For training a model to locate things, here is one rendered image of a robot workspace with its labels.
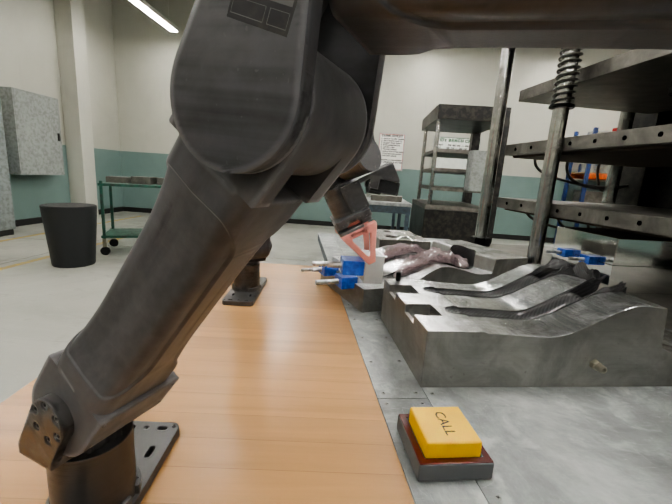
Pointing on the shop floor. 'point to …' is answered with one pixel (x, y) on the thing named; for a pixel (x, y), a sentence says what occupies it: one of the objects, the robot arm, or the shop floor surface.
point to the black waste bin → (70, 233)
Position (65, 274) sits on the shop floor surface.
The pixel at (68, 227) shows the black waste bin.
